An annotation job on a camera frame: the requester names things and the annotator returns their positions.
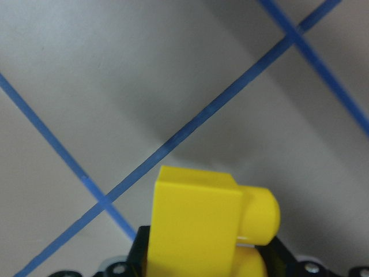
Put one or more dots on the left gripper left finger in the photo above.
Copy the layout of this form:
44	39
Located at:
131	265

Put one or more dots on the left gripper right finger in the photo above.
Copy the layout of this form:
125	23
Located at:
280	261

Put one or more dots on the yellow two-stud block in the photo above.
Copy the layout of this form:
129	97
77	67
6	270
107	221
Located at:
205	224

